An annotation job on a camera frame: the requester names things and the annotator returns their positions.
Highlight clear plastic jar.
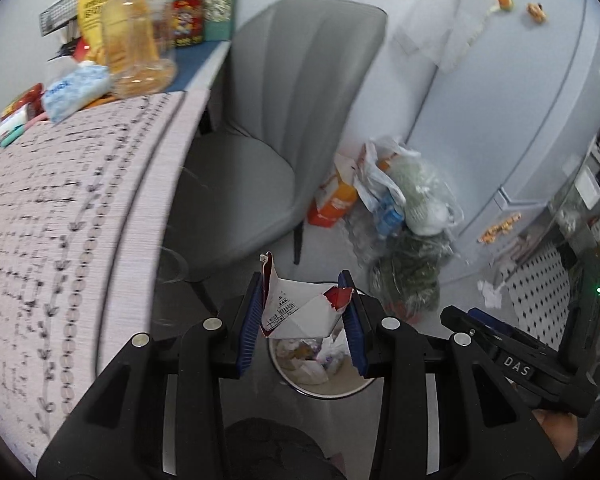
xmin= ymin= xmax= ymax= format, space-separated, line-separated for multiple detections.
xmin=101 ymin=0 xmax=177 ymax=100

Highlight round white waste bin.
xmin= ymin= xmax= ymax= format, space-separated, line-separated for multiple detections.
xmin=266 ymin=285 xmax=381 ymax=401

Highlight long white blue box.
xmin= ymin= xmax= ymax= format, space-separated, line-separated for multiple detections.
xmin=0 ymin=110 xmax=28 ymax=158

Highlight translucent plastic bag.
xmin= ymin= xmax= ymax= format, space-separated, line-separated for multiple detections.
xmin=392 ymin=0 xmax=498 ymax=73

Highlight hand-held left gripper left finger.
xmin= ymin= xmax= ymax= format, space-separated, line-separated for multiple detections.
xmin=36 ymin=271 xmax=267 ymax=480

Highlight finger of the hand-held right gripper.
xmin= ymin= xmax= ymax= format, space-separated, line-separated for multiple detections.
xmin=467 ymin=307 xmax=568 ymax=366
xmin=439 ymin=305 xmax=571 ymax=401

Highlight yellow snack bag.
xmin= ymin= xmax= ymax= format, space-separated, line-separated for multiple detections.
xmin=76 ymin=0 xmax=151 ymax=68

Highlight orange white carton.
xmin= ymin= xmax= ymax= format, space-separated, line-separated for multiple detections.
xmin=307 ymin=152 xmax=361 ymax=228

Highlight patterned pink tablecloth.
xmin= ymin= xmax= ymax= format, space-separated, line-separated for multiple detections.
xmin=0 ymin=91 xmax=216 ymax=476

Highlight red yellow flat box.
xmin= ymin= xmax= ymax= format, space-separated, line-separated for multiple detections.
xmin=0 ymin=84 xmax=45 ymax=121

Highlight white plastic bag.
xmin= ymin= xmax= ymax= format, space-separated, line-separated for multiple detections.
xmin=357 ymin=135 xmax=463 ymax=236

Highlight white paper scraps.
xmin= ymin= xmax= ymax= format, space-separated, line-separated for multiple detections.
xmin=476 ymin=280 xmax=505 ymax=309

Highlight orange magnet cluster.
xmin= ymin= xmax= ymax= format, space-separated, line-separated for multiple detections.
xmin=479 ymin=212 xmax=523 ymax=245

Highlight red cartoon box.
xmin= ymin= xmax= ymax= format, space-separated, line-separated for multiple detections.
xmin=172 ymin=0 xmax=206 ymax=48

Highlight torn red white paper carton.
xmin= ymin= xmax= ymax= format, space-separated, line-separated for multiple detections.
xmin=259 ymin=252 xmax=355 ymax=341

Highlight crumpled white papers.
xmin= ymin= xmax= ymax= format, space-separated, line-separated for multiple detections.
xmin=272 ymin=337 xmax=353 ymax=386

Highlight black white floor mat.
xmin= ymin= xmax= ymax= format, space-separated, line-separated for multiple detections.
xmin=502 ymin=237 xmax=586 ymax=346

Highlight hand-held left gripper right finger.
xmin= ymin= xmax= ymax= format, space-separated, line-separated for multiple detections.
xmin=338 ymin=269 xmax=566 ymax=480

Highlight grey chair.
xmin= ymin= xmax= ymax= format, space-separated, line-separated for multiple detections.
xmin=162 ymin=0 xmax=388 ymax=318

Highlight dark cloth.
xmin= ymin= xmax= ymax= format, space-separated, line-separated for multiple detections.
xmin=224 ymin=417 xmax=346 ymax=480

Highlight blue label bottle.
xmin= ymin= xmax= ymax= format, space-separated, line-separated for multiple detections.
xmin=377 ymin=202 xmax=406 ymax=238

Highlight white refrigerator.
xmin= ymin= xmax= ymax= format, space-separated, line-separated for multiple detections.
xmin=390 ymin=0 xmax=600 ymax=281

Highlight person's right hand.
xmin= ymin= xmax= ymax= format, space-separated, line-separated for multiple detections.
xmin=532 ymin=407 xmax=581 ymax=461

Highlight blue white tissue pack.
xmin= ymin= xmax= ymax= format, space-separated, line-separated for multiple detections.
xmin=42 ymin=62 xmax=113 ymax=123

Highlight bag of dark greens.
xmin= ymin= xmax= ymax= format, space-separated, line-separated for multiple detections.
xmin=367 ymin=232 xmax=453 ymax=321

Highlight white plastic tub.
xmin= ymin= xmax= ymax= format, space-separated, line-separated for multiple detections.
xmin=575 ymin=166 xmax=600 ymax=208

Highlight tall green box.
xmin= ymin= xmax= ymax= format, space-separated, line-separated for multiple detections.
xmin=203 ymin=0 xmax=242 ymax=42

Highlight black white flat box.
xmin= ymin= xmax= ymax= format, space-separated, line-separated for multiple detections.
xmin=40 ymin=0 xmax=83 ymax=36

